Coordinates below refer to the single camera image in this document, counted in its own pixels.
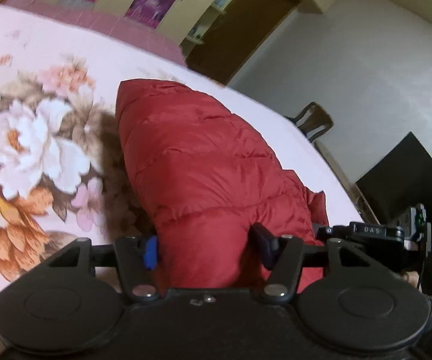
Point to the brown wooden chair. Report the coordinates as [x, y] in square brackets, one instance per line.
[313, 121]

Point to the wooden bed frame edge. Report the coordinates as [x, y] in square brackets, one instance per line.
[353, 192]

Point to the white floral quilt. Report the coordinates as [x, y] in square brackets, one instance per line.
[61, 170]

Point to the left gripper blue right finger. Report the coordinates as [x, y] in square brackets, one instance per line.
[265, 244]

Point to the red quilted down jacket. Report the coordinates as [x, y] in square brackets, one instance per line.
[203, 176]

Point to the brown wooden door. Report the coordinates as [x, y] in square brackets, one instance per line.
[236, 35]

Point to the purple poster lower right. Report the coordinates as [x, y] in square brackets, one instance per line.
[149, 12]

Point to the black flat screen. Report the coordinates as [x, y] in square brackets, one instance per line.
[402, 179]

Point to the pink checked bed sheet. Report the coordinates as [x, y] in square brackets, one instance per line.
[121, 29]

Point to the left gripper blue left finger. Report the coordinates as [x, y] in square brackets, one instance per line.
[150, 254]

